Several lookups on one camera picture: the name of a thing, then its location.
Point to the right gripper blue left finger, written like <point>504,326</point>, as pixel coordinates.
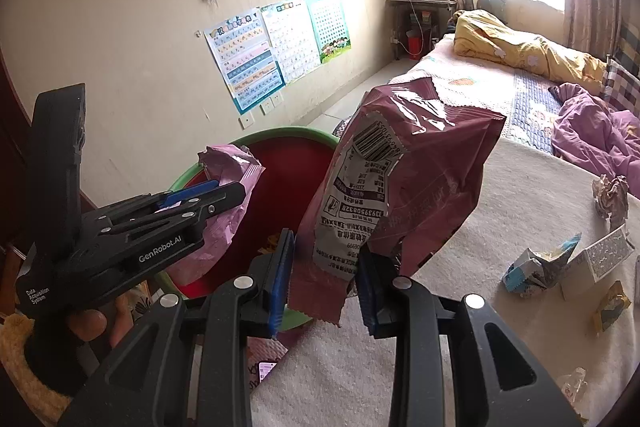
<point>279,275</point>

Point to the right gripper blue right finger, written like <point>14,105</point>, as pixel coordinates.
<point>374,284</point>

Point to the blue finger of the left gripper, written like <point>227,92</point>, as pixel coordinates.
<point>174,199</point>
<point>215,206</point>

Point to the pink snack bag with barcode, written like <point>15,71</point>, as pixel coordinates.
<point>403,178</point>

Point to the blue white snack bag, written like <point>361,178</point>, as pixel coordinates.
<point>533,273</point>

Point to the white milk carton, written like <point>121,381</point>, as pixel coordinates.
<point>595,262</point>

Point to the pink white clear wrapper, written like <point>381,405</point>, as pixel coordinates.
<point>573,385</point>

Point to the yellow black candy wrapper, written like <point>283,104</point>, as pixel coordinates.
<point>610,308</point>

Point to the brown paper wrapper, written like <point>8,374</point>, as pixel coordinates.
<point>611,199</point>

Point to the person left hand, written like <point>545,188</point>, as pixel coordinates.
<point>41,359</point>

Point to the red bin with green rim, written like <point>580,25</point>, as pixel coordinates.
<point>295,161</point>

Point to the beige fleece mat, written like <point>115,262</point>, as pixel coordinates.
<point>338,375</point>

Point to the small red bucket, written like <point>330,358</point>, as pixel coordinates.
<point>415,47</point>

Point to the purple crumpled duvet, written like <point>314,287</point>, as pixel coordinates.
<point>593,136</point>

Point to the yellow rolled duvet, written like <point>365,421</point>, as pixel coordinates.
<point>480,34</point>

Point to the dark side table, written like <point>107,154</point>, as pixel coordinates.
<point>426,18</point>

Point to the checkered pillow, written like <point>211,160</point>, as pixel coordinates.
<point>621,89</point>

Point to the blue pinyin wall poster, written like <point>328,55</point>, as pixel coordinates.
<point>244,56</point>

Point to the white chart wall poster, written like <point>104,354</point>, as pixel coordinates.
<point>291,35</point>

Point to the green number wall poster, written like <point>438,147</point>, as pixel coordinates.
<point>330,29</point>

